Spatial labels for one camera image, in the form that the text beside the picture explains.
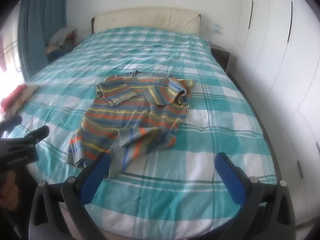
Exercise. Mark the red and beige folded clothes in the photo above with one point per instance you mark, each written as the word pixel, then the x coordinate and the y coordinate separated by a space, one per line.
pixel 26 96

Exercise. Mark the teal curtain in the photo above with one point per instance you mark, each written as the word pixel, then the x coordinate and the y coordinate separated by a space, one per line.
pixel 40 25

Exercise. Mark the wall socket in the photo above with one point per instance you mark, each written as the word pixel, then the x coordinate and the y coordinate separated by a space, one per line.
pixel 215 28

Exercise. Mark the striped knit shirt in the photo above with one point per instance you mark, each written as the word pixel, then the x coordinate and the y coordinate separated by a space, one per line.
pixel 130 115

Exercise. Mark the red folded cloth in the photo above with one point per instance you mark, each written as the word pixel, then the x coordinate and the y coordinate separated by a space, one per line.
pixel 13 97

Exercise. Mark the bed with checked teal blanket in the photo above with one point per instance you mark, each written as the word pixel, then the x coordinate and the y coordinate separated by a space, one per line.
pixel 200 142

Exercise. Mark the white wardrobe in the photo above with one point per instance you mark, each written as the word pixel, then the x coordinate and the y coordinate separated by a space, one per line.
pixel 282 55

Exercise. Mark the cream padded headboard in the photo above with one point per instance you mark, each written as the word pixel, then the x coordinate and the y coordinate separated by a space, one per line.
pixel 147 20

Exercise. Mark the dark nightstand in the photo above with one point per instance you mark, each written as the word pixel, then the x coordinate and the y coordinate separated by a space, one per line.
pixel 221 56

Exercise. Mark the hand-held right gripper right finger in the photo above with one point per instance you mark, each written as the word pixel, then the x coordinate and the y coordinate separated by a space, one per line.
pixel 228 177

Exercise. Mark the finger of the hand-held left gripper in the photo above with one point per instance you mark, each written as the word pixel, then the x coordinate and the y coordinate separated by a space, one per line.
pixel 35 136
pixel 11 123

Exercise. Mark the person's left hand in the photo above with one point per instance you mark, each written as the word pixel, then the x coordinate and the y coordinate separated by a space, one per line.
pixel 8 190

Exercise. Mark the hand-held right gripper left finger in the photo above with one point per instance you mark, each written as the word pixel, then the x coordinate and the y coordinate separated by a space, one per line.
pixel 98 172

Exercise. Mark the pile of clothes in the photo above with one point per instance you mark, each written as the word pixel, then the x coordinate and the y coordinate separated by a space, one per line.
pixel 61 40

